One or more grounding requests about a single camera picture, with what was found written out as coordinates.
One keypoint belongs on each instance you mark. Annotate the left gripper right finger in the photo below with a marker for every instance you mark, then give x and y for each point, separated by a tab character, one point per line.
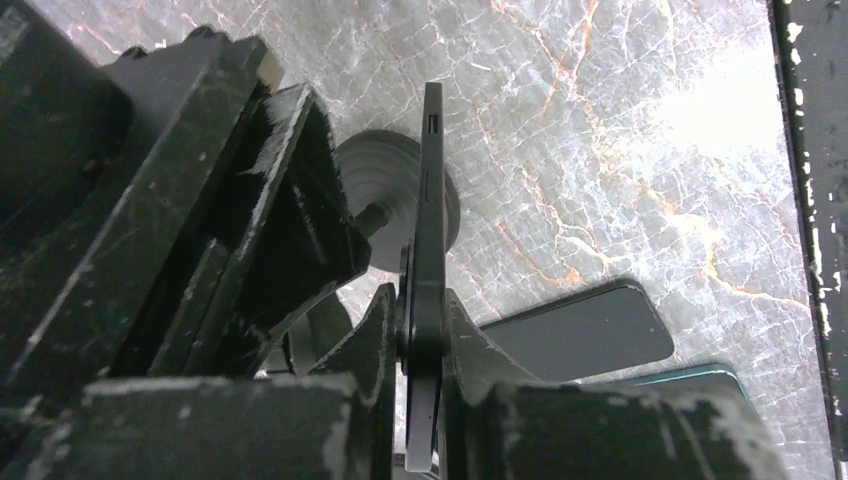
478	419

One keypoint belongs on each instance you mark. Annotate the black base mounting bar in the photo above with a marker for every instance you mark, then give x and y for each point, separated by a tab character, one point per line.
811	43

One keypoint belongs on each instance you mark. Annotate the black smartphone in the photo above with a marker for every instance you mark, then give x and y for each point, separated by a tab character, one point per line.
425	289
704	375
602	329

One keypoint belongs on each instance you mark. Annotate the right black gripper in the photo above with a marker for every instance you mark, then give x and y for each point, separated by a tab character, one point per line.
136	203

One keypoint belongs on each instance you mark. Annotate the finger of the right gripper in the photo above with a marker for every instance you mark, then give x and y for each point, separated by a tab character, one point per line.
276	239

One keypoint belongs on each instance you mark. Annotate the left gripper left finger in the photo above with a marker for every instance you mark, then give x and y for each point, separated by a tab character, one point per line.
360	445

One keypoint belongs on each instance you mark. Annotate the black round-base phone stand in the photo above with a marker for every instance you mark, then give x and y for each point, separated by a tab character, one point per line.
379	172

